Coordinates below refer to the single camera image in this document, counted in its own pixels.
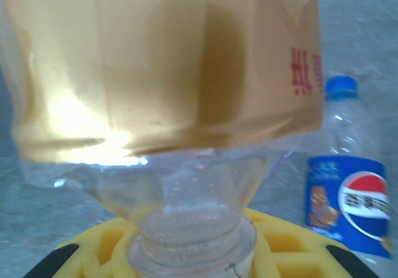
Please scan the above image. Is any blue label Pepsi bottle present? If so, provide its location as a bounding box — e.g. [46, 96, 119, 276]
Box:
[303, 75, 396, 278]

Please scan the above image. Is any red and gold label bottle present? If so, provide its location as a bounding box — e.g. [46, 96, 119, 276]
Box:
[0, 0, 324, 278]

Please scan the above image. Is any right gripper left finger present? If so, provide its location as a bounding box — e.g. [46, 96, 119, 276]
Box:
[26, 218, 144, 278]

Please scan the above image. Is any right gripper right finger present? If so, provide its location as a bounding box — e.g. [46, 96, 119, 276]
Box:
[244, 208, 382, 278]

